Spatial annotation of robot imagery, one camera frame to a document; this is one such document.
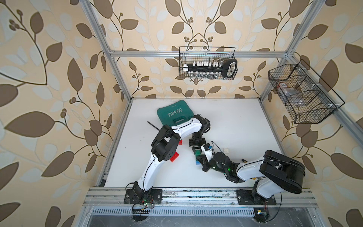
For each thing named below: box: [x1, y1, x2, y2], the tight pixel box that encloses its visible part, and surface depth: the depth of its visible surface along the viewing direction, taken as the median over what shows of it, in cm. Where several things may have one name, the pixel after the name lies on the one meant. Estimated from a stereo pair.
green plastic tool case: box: [156, 99, 195, 127], surface depth 110 cm
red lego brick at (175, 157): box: [169, 151, 180, 163], surface depth 90 cm
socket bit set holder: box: [182, 59, 238, 79], surface depth 86 cm
